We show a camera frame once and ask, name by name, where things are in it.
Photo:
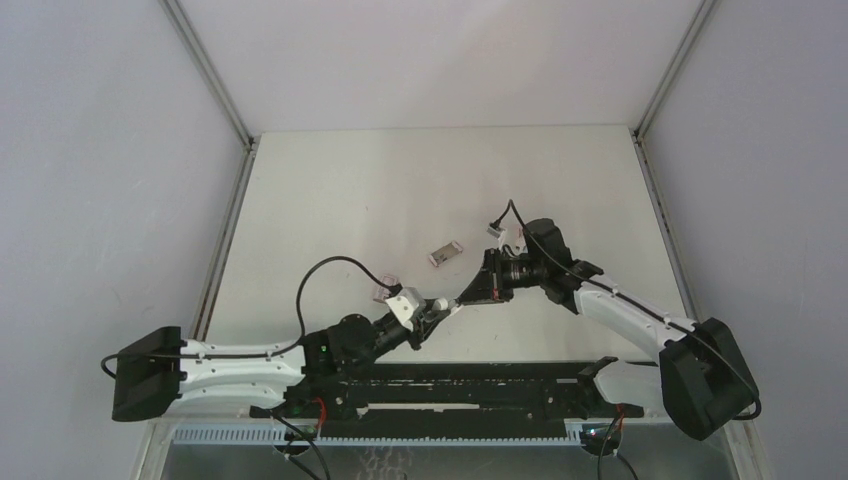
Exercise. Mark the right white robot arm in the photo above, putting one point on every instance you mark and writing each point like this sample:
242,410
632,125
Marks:
697,376

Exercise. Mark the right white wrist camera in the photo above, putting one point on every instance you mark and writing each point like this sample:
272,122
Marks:
509,238

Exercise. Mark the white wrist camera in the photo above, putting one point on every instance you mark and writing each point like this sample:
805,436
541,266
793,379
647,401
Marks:
509,238
407,305

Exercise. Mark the black front mounting rail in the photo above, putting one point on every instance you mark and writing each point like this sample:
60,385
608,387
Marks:
446,401

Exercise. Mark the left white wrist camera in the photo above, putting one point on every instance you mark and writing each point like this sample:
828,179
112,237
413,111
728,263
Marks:
407,305

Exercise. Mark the pink stapler top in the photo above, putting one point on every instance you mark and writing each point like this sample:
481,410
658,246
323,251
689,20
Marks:
443,306

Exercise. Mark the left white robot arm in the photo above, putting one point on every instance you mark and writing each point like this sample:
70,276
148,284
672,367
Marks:
163,374

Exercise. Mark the red white staple box sleeve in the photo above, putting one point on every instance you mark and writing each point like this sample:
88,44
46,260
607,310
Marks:
387,287

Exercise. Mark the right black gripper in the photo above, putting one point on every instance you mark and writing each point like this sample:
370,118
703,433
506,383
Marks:
488,286

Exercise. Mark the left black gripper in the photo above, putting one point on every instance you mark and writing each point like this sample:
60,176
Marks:
422,324

